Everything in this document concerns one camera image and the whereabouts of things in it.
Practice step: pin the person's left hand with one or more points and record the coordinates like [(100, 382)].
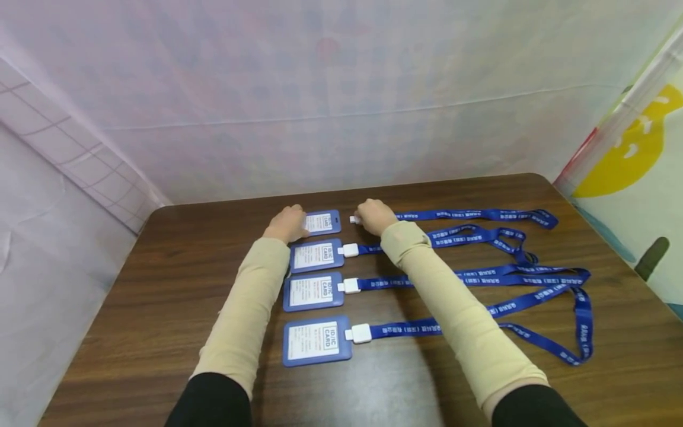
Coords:
[(285, 225)]

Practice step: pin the person's right hand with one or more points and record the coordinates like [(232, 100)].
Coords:
[(378, 217)]

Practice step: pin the person's right fingers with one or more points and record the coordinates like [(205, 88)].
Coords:
[(363, 213)]

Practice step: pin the person's left fingers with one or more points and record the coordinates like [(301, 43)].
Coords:
[(300, 218)]

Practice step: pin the blue card badge holder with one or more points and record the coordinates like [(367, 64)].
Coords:
[(317, 341), (324, 222), (314, 291), (317, 255)]

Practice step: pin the person's left forearm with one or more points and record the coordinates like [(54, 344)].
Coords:
[(245, 320)]

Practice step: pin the person's right forearm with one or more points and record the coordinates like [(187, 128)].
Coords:
[(459, 314)]

